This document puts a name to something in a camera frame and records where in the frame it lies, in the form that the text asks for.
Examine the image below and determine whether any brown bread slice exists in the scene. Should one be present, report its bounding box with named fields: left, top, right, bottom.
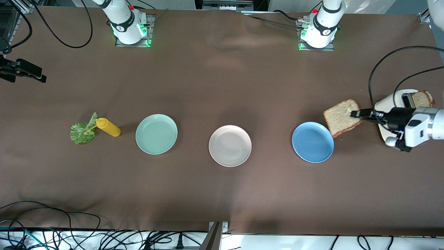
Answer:
left=323, top=99, right=363, bottom=138
left=411, top=90, right=435, bottom=108

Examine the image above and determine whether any green lettuce leaf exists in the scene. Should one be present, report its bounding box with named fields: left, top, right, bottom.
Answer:
left=70, top=112, right=99, bottom=145

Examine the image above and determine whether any yellow mustard squeeze bottle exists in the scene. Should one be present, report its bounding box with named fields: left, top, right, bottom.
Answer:
left=84, top=118, right=121, bottom=137

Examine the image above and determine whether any blue plate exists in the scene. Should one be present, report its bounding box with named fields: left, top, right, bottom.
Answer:
left=292, top=122, right=335, bottom=163

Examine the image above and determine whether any green plate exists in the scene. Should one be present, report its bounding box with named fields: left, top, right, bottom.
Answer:
left=135, top=114, right=178, bottom=155

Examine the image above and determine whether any beige plate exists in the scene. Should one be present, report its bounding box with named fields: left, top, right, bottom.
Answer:
left=208, top=125, right=252, bottom=167

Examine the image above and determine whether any white toaster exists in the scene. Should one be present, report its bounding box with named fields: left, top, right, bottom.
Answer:
left=374, top=89, right=436, bottom=144

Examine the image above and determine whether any thin grey rod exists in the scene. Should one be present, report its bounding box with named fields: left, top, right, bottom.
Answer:
left=148, top=8, right=169, bottom=28

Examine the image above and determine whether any brown tablecloth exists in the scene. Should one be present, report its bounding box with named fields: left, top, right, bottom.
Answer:
left=0, top=5, right=444, bottom=237

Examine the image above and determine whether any grey power strip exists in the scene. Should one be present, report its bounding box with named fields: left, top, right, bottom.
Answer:
left=194, top=0, right=269, bottom=13

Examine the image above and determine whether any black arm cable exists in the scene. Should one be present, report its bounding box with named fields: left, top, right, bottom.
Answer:
left=29, top=0, right=93, bottom=48
left=0, top=0, right=33, bottom=56
left=393, top=66, right=444, bottom=110
left=368, top=46, right=444, bottom=115

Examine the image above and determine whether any aluminium frame profile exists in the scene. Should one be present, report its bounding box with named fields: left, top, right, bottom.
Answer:
left=0, top=0, right=35, bottom=58
left=418, top=0, right=432, bottom=24

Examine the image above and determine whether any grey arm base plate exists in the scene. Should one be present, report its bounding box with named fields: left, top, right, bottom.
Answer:
left=114, top=16, right=154, bottom=48
left=298, top=19, right=335, bottom=52

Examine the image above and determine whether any long black floor cable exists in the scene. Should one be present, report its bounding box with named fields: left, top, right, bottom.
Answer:
left=0, top=201, right=101, bottom=240

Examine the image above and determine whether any thick black base cable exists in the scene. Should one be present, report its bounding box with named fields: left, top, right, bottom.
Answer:
left=272, top=10, right=302, bottom=22

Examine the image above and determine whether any thin grey base cable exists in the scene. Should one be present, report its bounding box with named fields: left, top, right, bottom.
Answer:
left=241, top=13, right=303, bottom=28

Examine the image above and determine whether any teal cable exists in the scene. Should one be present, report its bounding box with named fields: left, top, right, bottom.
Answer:
left=0, top=226, right=37, bottom=249

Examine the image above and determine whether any silver metal bracket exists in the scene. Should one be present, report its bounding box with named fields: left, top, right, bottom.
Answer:
left=208, top=221, right=229, bottom=234

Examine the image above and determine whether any dark grey post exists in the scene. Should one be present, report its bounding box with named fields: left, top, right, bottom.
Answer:
left=204, top=222, right=222, bottom=250

